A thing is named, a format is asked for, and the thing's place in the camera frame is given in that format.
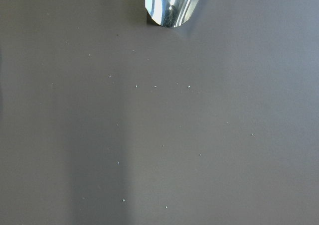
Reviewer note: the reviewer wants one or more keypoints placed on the shiny metal scoop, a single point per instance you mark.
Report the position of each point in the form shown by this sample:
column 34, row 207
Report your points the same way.
column 170, row 13

